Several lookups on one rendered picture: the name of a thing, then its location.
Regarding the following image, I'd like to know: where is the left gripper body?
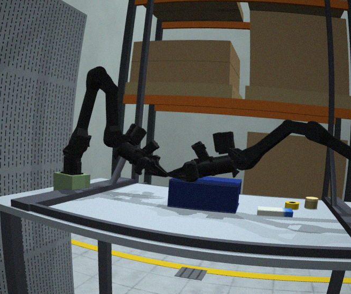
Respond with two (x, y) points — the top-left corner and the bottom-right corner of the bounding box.
(186, 157), (218, 182)

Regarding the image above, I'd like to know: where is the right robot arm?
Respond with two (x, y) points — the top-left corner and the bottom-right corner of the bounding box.
(60, 66), (159, 175)

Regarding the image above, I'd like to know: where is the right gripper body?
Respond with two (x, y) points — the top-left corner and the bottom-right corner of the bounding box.
(128, 148), (160, 175)

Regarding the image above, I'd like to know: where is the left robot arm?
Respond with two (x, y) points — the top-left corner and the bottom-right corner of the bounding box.
(191, 119), (351, 177)

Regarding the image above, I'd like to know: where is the yellow roll of tape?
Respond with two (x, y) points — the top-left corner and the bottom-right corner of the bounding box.
(285, 201), (299, 210)

